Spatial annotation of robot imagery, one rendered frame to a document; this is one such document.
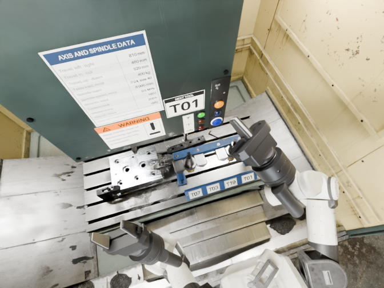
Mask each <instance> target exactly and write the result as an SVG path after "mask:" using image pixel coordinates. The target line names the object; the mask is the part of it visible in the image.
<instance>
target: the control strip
mask: <svg viewBox="0 0 384 288"><path fill-rule="evenodd" d="M230 81H231V75H230V76H227V77H223V78H218V79H214V80H212V86H211V102H210V118H209V129H211V128H214V127H218V126H222V125H223V120H224V116H225V110H226V104H227V97H228V93H229V87H230ZM218 101H223V102H224V104H223V106H222V107H220V108H215V106H214V105H215V104H216V103H217V102H218ZM218 111H221V114H220V115H218V116H215V113H216V112H218ZM200 113H204V114H205V115H206V112H205V111H200V112H198V113H197V114H196V117H197V118H199V117H198V114H200ZM205 115H204V116H205ZM204 116H203V117H204ZM215 119H221V120H222V123H221V124H220V125H218V126H213V125H212V122H213V121H214V120H215ZM200 120H204V123H205V121H206V120H205V119H204V118H200V119H198V120H197V121H196V123H197V124H198V121H200ZM198 125H199V126H197V130H198V128H199V127H200V126H204V128H205V125H202V124H198Z"/></svg>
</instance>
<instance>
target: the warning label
mask: <svg viewBox="0 0 384 288"><path fill-rule="evenodd" d="M95 131H96V132H97V133H98V134H99V135H100V136H101V138H102V139H103V140H104V141H105V142H106V144H107V145H108V146H109V148H111V149H114V148H117V147H121V146H125V145H129V144H132V143H136V142H140V141H144V140H147V139H151V138H155V137H159V136H162V135H166V134H165V130H164V127H163V123H162V120H161V116H160V113H159V112H157V113H153V114H149V115H145V116H142V117H138V118H133V119H129V120H126V121H122V122H118V123H114V124H110V125H106V126H102V127H98V128H95Z"/></svg>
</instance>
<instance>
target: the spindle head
mask: <svg viewBox="0 0 384 288"><path fill-rule="evenodd" d="M243 2H244V0H0V104H1V105H2V106H3V107H5V108H6V109H7V110H8V111H10V112H11V113H13V114H14V115H15V116H16V117H18V118H19V119H20V120H22V121H23V122H24V123H25V124H27V125H28V126H30V127H31V128H32V129H33V130H35V131H36V132H37V133H38V134H40V135H41V136H43V137H44V138H45V139H46V140H48V141H49V142H50V143H52V144H53V145H54V146H55V147H57V148H58V149H60V150H61V151H62V152H64V153H65V154H66V155H67V156H69V157H70V158H71V159H73V160H74V161H76V162H82V161H86V160H88V159H93V158H96V157H100V156H103V155H107V154H111V153H115V152H118V151H122V150H126V149H130V148H133V147H137V146H140V145H145V144H147V143H152V142H155V141H160V140H162V139H166V138H170V137H174V136H177V135H181V134H184V133H185V131H184V126H183V116H186V115H189V114H194V131H196V130H197V126H199V125H198V124H197V123H196V121H197V120H198V119H200V118H197V117H196V114H197V113H198V112H200V111H205V112H206V115H205V116H204V117H202V118H204V119H205V120H206V121H205V123H203V124H202V125H205V128H207V127H209V118H210V102H211V84H212V80H214V79H218V78H223V77H227V76H230V75H231V72H232V68H233V62H234V55H235V49H236V45H237V38H238V32H239V26H240V21H241V15H242V9H243ZM143 30H145V33H146V38H147V42H148V45H149V49H150V54H151V58H152V62H153V66H154V70H155V74H156V78H157V82H158V87H159V91H160V94H161V98H162V103H163V108H164V110H161V111H157V112H159V113H160V116H161V120H162V123H163V127H164V130H165V134H166V135H162V136H159V137H155V138H151V139H147V140H144V141H140V142H136V143H132V144H129V145H125V146H121V147H117V148H114V149H111V148H109V146H108V145H107V144H106V142H105V141H104V140H103V139H102V138H101V136H100V135H99V134H98V133H97V132H96V131H95V128H98V127H102V126H98V127H96V125H95V124H94V123H93V122H92V120H91V119H90V118H89V117H88V116H87V114H86V113H85V112H84V111H83V109H82V108H81V107H80V105H79V104H78V103H77V102H76V100H75V99H74V98H73V97H72V95H71V94H70V93H69V92H68V90H67V89H66V88H65V87H64V85H63V84H62V83H61V82H60V80H59V79H58V78H57V77H56V75H55V74H54V73H53V72H52V70H51V69H50V68H49V67H48V65H47V64H46V63H45V61H44V60H43V59H42V58H41V56H40V55H39V54H38V53H41V52H44V51H49V50H54V49H60V48H63V47H68V46H73V45H78V44H82V43H87V42H92V41H97V40H100V39H105V38H111V37H116V36H119V35H124V34H130V33H134V32H138V31H143ZM203 89H204V90H205V108H204V109H200V110H196V111H192V112H189V113H185V114H181V115H177V116H174V117H170V118H167V115H166V110H165V105H164V102H163V99H167V98H171V97H176V96H179V95H183V94H187V93H192V92H195V91H199V90H203ZM157 112H154V113H157ZM150 114H153V113H150ZM145 115H149V114H145ZM145 115H141V116H138V117H142V116H145ZM138 117H134V118H138ZM130 119H133V118H130ZM126 120H129V119H126ZM126 120H122V121H126ZM122 121H118V122H122ZM118 122H114V123H118ZM114 123H110V124H114ZM110 124H107V125H110ZM103 126H106V125H103Z"/></svg>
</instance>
